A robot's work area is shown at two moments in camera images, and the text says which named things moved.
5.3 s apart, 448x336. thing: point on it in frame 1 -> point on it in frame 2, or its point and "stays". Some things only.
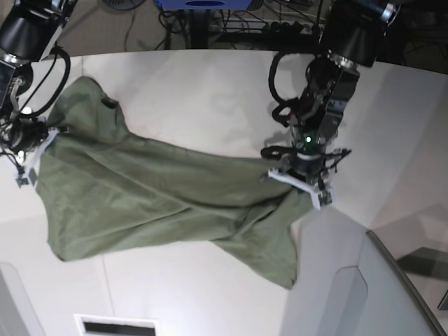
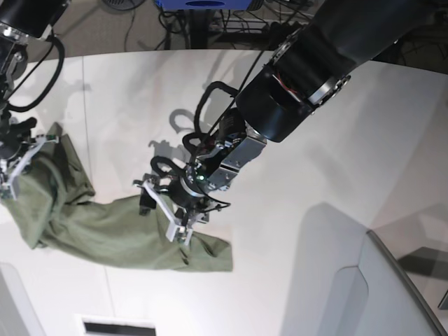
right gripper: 310,146 -> 185,192
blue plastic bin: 204,4 stays
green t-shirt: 103,191 -> 50,206
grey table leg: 199,29 stays
